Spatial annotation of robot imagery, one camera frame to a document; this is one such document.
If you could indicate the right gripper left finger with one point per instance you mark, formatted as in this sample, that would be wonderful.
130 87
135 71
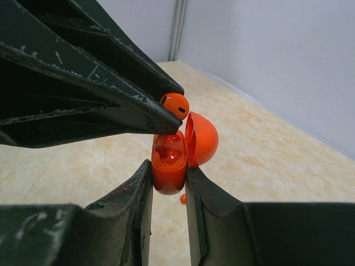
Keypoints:
113 230

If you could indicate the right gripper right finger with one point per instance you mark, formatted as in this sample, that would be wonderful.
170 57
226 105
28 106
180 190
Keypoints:
226 231

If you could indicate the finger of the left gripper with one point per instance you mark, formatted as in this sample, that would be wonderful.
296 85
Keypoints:
59 97
86 25

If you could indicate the red earbud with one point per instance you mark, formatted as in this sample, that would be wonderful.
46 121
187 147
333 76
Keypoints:
176 104
183 199

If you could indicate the red earbud charging case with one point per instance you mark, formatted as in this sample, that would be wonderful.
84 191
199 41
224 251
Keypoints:
189 149

